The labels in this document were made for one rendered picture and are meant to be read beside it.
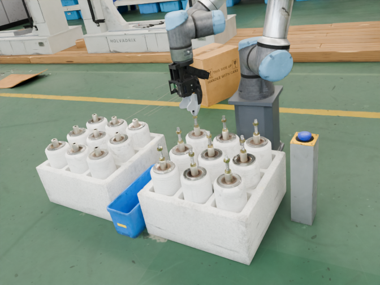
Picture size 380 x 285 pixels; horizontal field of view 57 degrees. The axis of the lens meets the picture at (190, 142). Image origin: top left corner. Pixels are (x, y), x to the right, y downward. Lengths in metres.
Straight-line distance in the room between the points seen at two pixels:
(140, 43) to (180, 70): 2.27
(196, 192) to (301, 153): 0.34
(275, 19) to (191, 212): 0.70
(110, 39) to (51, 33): 0.87
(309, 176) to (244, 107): 0.46
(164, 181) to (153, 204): 0.10
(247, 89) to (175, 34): 0.43
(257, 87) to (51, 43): 3.16
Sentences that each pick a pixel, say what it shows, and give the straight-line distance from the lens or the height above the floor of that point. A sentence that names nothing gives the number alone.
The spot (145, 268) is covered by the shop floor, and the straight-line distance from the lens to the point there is 1.20.
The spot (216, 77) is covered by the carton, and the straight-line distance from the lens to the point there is 2.17.
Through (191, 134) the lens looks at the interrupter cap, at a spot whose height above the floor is 0.25.
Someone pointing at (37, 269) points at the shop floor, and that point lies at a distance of 1.36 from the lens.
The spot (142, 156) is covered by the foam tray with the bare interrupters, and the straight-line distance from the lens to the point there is 1.43.
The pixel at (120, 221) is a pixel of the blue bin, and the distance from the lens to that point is 1.28.
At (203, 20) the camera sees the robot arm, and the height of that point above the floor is 0.66.
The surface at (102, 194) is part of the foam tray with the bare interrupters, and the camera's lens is 1.34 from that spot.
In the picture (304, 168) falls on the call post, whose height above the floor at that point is 0.23.
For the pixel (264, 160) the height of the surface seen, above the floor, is 0.20.
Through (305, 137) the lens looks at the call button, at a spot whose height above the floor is 0.33.
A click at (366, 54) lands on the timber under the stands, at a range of 2.78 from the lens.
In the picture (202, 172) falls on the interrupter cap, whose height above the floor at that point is 0.25.
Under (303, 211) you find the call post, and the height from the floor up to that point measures 0.06.
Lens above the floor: 0.87
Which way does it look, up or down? 29 degrees down
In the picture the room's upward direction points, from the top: 10 degrees counter-clockwise
